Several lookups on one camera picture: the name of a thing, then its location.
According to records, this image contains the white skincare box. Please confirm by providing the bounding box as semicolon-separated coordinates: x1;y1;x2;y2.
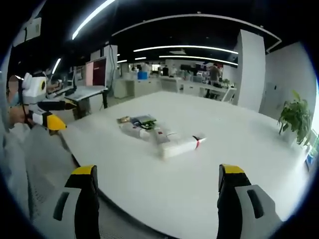
157;137;200;159

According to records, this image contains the white square pillar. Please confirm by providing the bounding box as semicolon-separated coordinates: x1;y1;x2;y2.
233;29;267;113

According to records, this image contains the row of white office desks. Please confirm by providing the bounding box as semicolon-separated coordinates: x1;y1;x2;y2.
113;74;237;100

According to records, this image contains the green black packet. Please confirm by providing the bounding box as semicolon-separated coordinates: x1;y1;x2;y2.
130;114;157;125

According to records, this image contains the green skincare packet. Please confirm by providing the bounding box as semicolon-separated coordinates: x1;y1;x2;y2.
140;119;158;130

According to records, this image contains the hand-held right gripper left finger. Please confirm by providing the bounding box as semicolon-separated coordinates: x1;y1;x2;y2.
37;164;101;239

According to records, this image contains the red and white board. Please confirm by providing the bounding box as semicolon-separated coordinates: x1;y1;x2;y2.
85;56;108;87

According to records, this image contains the green potted plant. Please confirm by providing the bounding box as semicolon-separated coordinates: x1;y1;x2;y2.
277;90;313;147

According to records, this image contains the green and blue box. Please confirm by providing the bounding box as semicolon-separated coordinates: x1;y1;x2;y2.
304;133;319;173

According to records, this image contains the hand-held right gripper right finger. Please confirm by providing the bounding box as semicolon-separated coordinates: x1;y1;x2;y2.
216;163;285;239

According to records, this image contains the long ceiling light strip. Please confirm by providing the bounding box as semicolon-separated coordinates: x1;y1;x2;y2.
71;0;118;40

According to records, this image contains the person's left hand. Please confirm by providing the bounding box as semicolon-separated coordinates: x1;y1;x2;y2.
8;106;28;129

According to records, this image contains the white skincare tube red band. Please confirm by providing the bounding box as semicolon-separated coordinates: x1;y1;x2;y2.
191;135;208;150

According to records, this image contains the white hanging ceiling sign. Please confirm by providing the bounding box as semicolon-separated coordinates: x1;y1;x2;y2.
11;16;42;47

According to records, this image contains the white height-adjustable desk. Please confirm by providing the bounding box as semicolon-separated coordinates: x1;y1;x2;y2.
58;85;110;120

